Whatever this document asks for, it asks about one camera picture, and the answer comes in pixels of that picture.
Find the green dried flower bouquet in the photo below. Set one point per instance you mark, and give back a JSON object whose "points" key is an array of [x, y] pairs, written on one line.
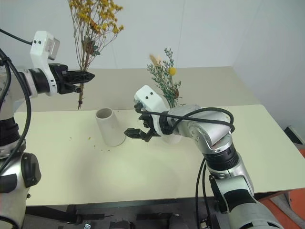
{"points": [[166, 90]]}

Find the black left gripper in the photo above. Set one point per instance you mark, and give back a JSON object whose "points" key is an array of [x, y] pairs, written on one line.
{"points": [[59, 80]]}

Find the black table frame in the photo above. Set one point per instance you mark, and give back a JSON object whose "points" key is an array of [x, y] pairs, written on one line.
{"points": [[59, 211]]}

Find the dark grey box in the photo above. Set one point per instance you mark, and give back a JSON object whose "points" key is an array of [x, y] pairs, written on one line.
{"points": [[294, 134]]}

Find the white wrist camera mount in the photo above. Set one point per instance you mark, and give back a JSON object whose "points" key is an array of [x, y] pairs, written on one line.
{"points": [[39, 51], [149, 97]]}

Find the yellow dried flower bouquet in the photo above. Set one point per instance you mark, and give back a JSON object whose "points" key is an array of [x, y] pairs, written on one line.
{"points": [[96, 25]]}

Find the white cylindrical vase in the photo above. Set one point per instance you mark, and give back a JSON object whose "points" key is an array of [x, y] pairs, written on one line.
{"points": [[110, 128], [172, 140]]}

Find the orange and grey seat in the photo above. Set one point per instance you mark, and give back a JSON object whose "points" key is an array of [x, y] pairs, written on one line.
{"points": [[283, 202]]}

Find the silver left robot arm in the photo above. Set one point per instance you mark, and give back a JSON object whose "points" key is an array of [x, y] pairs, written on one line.
{"points": [[9, 176]]}

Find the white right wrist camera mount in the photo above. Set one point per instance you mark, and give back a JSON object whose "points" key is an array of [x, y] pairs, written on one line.
{"points": [[149, 97]]}

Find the orange object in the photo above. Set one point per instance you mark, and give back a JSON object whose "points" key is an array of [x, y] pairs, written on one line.
{"points": [[302, 155]]}

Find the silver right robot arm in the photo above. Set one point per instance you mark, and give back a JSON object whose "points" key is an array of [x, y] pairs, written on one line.
{"points": [[209, 133]]}

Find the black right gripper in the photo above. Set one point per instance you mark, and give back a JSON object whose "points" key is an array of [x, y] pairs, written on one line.
{"points": [[146, 120]]}

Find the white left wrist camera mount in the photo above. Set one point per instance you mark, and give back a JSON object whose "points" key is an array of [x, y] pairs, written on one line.
{"points": [[39, 51]]}

